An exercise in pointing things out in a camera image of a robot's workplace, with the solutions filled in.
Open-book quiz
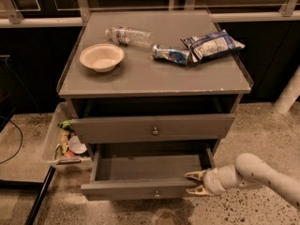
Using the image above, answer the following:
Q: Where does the black cable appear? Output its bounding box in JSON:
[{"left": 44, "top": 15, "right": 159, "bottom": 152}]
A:
[{"left": 0, "top": 115, "right": 24, "bottom": 165}]

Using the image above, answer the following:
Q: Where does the broken white bowl piece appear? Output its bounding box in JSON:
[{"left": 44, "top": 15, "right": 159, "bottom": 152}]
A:
[{"left": 68, "top": 136, "right": 87, "bottom": 155}]

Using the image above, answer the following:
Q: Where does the white railing frame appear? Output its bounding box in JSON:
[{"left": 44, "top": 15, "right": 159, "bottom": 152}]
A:
[{"left": 0, "top": 0, "right": 300, "bottom": 27}]

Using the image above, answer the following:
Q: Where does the green snack wrapper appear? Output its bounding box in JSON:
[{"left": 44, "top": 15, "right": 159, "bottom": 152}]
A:
[{"left": 58, "top": 120, "right": 73, "bottom": 131}]

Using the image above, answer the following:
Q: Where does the grey top drawer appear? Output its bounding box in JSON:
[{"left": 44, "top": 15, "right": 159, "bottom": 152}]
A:
[{"left": 71, "top": 113, "right": 234, "bottom": 143}]

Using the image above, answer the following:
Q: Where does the blue white chip bag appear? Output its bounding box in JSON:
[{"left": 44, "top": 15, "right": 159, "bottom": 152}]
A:
[{"left": 181, "top": 30, "right": 245, "bottom": 63}]

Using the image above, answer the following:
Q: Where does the black floor bar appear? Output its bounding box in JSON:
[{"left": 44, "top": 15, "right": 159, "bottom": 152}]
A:
[{"left": 24, "top": 166, "right": 56, "bottom": 225}]

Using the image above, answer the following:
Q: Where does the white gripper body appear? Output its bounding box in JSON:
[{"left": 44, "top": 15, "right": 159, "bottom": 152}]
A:
[{"left": 203, "top": 165, "right": 239, "bottom": 195}]

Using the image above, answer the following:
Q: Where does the grey drawer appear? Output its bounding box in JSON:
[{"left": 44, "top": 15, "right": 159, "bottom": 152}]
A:
[
  {"left": 81, "top": 141, "right": 214, "bottom": 201},
  {"left": 71, "top": 113, "right": 234, "bottom": 143}
]

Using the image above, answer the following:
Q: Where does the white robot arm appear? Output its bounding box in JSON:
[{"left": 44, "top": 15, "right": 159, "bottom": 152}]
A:
[{"left": 185, "top": 153, "right": 300, "bottom": 210}]

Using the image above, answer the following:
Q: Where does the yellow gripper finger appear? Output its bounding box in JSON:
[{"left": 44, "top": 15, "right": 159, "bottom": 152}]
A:
[
  {"left": 185, "top": 171, "right": 206, "bottom": 181},
  {"left": 186, "top": 185, "right": 210, "bottom": 196}
]

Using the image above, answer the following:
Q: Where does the clear plastic water bottle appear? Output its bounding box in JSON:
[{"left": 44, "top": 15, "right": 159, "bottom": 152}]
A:
[{"left": 105, "top": 26, "right": 152, "bottom": 48}]

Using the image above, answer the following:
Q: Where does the grey drawer cabinet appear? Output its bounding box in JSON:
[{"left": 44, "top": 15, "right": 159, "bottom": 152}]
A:
[{"left": 55, "top": 9, "right": 254, "bottom": 189}]

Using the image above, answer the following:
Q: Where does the white post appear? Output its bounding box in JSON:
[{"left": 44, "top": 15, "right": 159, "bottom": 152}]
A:
[{"left": 274, "top": 66, "right": 300, "bottom": 114}]

